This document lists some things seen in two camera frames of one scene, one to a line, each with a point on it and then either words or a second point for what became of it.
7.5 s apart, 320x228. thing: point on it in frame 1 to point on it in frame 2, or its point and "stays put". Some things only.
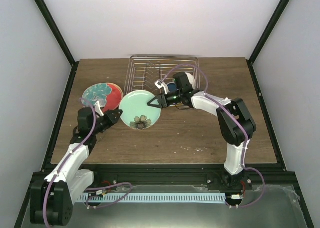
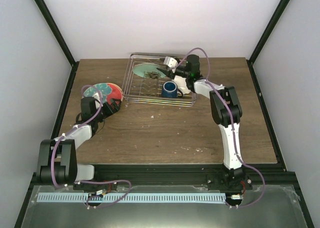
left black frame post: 39,0 stays put
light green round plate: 136,113 to 148,70
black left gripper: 111,118 to 110,111
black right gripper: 159,97 to 167,73
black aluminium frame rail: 253,175 stays put
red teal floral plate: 108,95 stays put
